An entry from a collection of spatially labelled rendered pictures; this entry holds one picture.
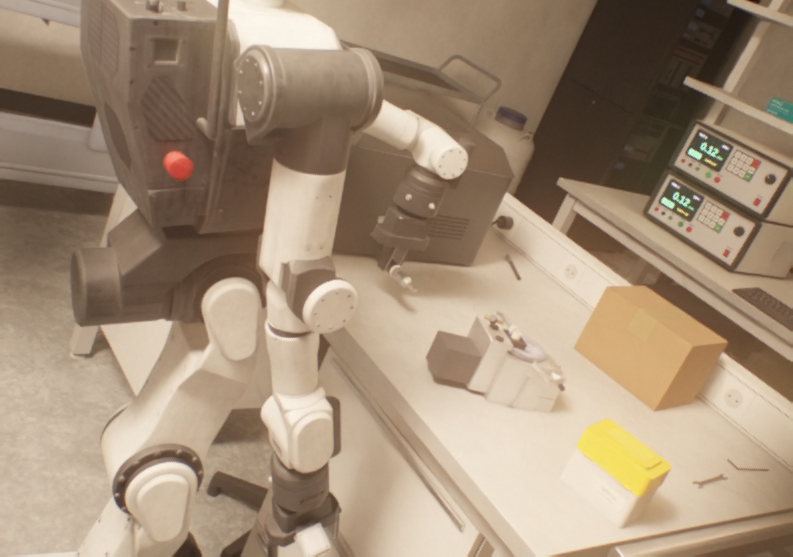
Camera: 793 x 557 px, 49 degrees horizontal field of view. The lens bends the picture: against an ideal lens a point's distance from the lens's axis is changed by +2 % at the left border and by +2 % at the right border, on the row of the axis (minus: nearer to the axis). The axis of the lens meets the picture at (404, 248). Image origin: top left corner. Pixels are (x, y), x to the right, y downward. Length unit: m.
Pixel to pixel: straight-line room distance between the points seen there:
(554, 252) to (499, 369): 0.82
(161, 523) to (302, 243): 0.63
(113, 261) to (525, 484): 0.69
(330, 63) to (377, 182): 0.82
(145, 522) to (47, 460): 1.02
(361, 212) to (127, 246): 0.65
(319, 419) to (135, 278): 0.32
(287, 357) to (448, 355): 0.39
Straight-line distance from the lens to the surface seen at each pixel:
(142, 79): 1.09
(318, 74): 0.99
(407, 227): 1.64
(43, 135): 3.98
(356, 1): 5.21
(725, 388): 2.01
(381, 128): 1.53
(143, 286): 1.28
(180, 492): 1.49
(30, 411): 2.66
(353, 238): 1.84
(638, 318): 1.85
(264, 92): 0.97
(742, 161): 3.36
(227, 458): 2.67
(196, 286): 1.30
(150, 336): 2.40
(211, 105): 1.09
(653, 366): 1.84
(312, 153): 1.02
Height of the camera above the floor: 1.58
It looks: 20 degrees down
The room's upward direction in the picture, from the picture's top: 24 degrees clockwise
